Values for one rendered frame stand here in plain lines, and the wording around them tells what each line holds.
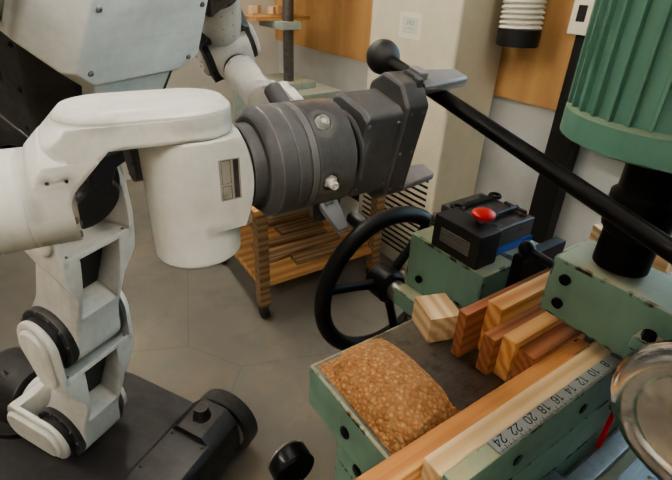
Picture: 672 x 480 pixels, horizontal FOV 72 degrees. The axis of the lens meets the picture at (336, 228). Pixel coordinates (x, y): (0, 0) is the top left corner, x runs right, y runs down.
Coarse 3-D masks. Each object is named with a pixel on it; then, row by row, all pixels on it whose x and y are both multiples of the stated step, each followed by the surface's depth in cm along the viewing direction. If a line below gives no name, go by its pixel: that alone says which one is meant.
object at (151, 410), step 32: (0, 352) 125; (0, 384) 118; (128, 384) 141; (0, 416) 123; (128, 416) 131; (160, 416) 131; (192, 416) 125; (224, 416) 128; (0, 448) 120; (32, 448) 121; (96, 448) 122; (128, 448) 122; (160, 448) 120; (192, 448) 120; (224, 448) 126
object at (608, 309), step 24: (552, 264) 49; (576, 264) 47; (552, 288) 50; (576, 288) 47; (600, 288) 45; (624, 288) 44; (648, 288) 44; (552, 312) 50; (576, 312) 48; (600, 312) 46; (624, 312) 44; (648, 312) 42; (600, 336) 46; (624, 336) 44
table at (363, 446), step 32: (416, 352) 54; (448, 352) 54; (320, 384) 50; (448, 384) 50; (480, 384) 50; (320, 416) 52; (352, 416) 46; (608, 416) 52; (352, 448) 47; (384, 448) 43; (576, 448) 50
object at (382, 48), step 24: (384, 48) 46; (432, 96) 42; (456, 96) 41; (480, 120) 39; (504, 144) 37; (528, 144) 36; (552, 168) 34; (576, 192) 33; (600, 192) 32; (624, 216) 31; (648, 240) 30
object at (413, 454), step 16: (560, 352) 49; (528, 368) 47; (544, 368) 47; (512, 384) 45; (528, 384) 45; (480, 400) 43; (496, 400) 43; (464, 416) 42; (480, 416) 42; (432, 432) 40; (448, 432) 40; (416, 448) 38; (432, 448) 39; (384, 464) 37; (400, 464) 37; (416, 464) 37
